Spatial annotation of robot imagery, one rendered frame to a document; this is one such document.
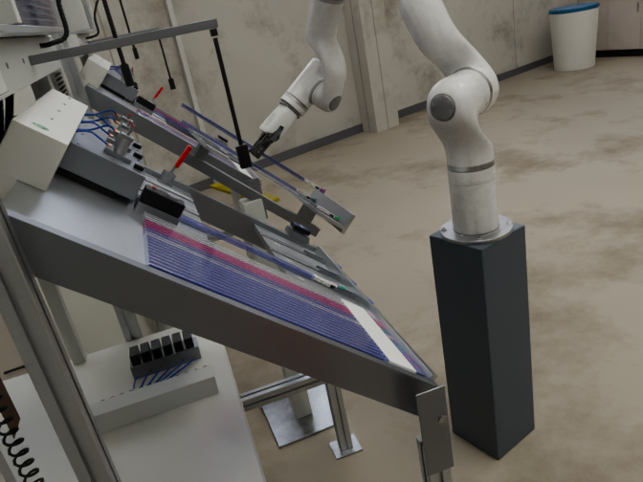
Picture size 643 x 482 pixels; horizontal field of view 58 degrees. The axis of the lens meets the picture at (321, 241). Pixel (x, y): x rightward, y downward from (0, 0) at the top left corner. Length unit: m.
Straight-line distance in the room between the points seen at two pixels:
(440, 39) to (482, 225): 0.47
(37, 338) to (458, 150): 1.05
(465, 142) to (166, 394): 0.90
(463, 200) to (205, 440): 0.85
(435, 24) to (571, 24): 6.10
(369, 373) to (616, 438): 1.19
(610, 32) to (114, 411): 7.52
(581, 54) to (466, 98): 6.24
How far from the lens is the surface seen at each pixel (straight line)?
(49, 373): 0.82
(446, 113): 1.40
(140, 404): 1.29
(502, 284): 1.62
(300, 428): 2.10
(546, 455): 1.94
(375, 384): 0.96
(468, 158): 1.49
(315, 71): 1.74
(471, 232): 1.56
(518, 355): 1.79
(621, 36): 8.11
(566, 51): 7.60
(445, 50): 1.49
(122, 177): 1.08
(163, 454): 1.21
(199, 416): 1.26
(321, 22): 1.65
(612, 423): 2.07
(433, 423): 1.00
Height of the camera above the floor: 1.36
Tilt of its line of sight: 23 degrees down
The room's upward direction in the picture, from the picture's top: 11 degrees counter-clockwise
